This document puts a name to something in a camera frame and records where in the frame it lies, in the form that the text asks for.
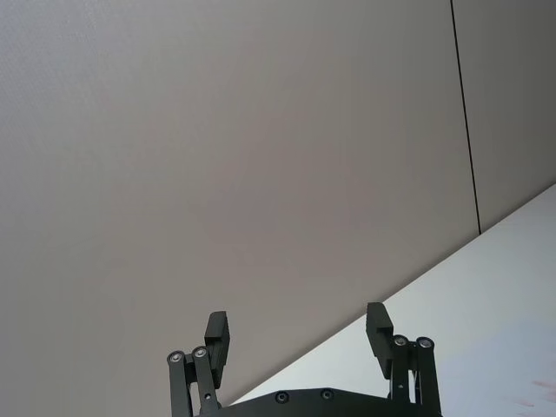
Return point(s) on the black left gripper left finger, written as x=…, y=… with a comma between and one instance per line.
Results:
x=217, y=347

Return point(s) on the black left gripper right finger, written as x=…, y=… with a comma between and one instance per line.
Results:
x=380, y=343

